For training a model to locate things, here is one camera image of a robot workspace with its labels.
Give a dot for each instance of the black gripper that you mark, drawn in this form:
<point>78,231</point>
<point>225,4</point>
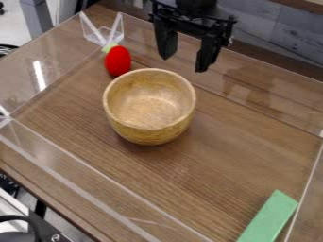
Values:
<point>197,18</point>

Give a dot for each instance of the red felt strawberry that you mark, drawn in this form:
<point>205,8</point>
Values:
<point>117,59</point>

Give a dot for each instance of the wooden bowl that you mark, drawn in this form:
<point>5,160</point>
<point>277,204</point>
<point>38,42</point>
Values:
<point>150,104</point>

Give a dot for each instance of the green rectangular block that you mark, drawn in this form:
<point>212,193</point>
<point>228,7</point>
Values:
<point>272,219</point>

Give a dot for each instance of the clear acrylic corner bracket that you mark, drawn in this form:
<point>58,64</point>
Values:
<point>105,36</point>

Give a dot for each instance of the grey post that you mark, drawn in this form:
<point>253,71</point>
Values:
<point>38,16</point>

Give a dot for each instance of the clear acrylic tray wall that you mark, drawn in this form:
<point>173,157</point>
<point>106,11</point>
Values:
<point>103,208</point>

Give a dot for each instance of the black metal clamp bracket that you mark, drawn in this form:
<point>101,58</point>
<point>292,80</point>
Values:
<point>49,233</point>

